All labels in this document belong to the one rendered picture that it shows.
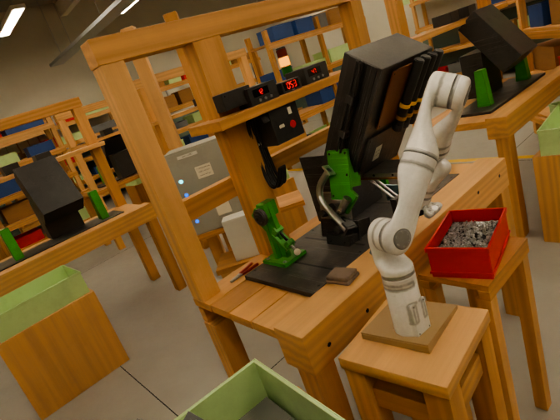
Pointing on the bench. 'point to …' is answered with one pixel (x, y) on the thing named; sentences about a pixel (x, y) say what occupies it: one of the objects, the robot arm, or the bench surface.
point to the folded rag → (342, 276)
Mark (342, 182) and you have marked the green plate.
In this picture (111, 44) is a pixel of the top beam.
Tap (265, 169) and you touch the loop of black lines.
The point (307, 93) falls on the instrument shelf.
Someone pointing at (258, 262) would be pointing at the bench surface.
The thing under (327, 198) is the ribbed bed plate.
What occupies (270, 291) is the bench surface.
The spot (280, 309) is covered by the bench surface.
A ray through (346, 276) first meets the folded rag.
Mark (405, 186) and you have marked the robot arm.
